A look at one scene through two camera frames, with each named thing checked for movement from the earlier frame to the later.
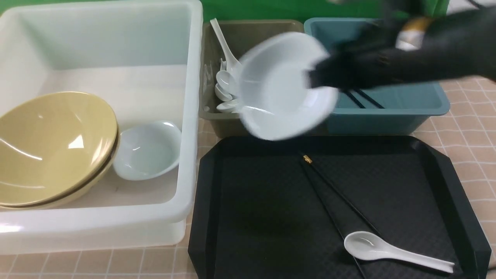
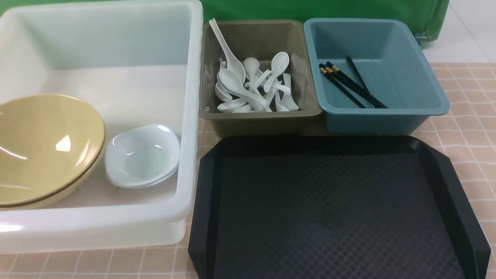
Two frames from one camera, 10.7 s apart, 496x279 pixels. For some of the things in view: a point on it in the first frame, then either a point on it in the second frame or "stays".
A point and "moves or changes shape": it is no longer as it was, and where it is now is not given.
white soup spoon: (363, 245) → (232, 81)
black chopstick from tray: (339, 227) moves or changes shape
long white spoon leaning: (232, 64) stays
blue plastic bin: (399, 109) stays
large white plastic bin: (145, 58) stays
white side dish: (277, 101) → (142, 156)
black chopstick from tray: (307, 158) → (331, 68)
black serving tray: (255, 214) stays
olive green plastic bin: (238, 36) stays
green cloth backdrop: (298, 10) stays
